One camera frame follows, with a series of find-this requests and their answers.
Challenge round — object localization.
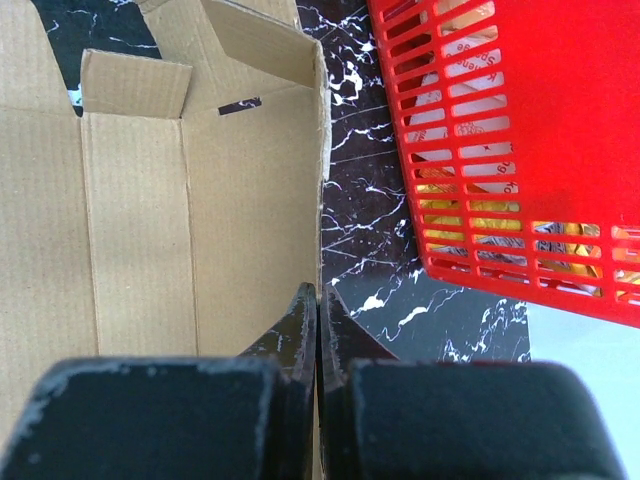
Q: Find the brown cardboard box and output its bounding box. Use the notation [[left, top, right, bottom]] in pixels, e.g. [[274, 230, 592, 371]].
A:
[[1, 1, 331, 457]]

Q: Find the tall orange yellow carton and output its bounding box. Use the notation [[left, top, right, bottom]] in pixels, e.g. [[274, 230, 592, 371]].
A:
[[417, 4, 604, 296]]

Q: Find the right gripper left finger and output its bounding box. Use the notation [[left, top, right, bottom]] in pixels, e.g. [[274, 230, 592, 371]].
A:
[[1, 283, 317, 479]]

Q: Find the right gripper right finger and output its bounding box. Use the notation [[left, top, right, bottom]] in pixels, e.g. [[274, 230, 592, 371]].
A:
[[318, 286, 625, 479]]

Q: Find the red plastic shopping basket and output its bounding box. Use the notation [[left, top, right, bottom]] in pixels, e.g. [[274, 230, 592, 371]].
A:
[[368, 1, 639, 327]]

